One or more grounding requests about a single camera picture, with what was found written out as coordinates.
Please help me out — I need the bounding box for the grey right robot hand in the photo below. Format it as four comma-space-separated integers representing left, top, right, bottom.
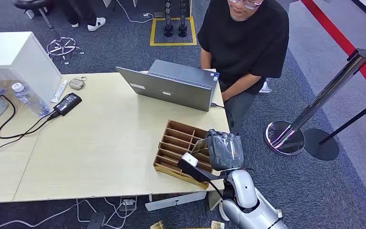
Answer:
205, 128, 244, 172

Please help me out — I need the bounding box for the wooden card organizer tray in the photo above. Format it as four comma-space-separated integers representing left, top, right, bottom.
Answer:
152, 119, 219, 190

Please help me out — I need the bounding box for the person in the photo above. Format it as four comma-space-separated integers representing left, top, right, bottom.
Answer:
56, 0, 107, 32
197, 0, 290, 136

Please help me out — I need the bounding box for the white table beam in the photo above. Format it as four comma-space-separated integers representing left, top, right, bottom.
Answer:
144, 191, 208, 212

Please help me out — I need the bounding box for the grey laptop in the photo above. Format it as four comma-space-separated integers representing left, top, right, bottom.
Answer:
115, 59, 220, 113

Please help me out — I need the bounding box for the white power strip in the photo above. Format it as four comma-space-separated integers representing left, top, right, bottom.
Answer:
119, 196, 138, 212

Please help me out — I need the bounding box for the yellow floor tape square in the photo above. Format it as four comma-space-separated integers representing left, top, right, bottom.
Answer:
149, 16, 198, 47

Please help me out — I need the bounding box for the red barrier belt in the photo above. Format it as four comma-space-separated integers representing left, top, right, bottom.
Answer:
300, 0, 366, 106

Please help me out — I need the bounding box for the grey earbuds case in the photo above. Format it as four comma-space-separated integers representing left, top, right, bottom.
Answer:
69, 76, 88, 91

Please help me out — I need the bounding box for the black power adapter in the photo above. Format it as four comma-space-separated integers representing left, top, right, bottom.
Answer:
52, 92, 83, 117

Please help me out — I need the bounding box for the white tube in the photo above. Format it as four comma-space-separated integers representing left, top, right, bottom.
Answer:
50, 79, 68, 104

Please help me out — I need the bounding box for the chrome chair base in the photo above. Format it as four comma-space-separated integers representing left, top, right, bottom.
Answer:
46, 37, 85, 66

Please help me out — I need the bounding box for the clear water bottle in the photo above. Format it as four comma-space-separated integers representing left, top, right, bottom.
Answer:
11, 82, 51, 118

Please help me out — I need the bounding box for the white cabinet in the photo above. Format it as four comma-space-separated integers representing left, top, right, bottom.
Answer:
0, 31, 62, 105

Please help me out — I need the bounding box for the black stool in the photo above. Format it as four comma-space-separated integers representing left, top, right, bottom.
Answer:
11, 0, 55, 30

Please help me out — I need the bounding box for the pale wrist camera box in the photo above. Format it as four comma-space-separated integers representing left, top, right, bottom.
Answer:
182, 152, 199, 168

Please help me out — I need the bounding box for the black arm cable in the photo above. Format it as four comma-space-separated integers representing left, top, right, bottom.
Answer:
207, 179, 225, 200

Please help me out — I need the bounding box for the black stanchion post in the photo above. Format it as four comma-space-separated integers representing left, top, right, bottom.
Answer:
303, 99, 366, 162

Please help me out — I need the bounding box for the chrome stanchion post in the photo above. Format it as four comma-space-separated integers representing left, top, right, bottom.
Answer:
264, 48, 366, 156

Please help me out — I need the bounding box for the black stand post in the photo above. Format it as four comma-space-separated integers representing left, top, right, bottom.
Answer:
178, 0, 188, 38
164, 0, 174, 38

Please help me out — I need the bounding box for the white cable with plug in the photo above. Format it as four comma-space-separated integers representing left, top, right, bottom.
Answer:
116, 0, 154, 24

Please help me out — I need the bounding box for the black power cable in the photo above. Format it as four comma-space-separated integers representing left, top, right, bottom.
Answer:
0, 117, 52, 154
0, 89, 59, 140

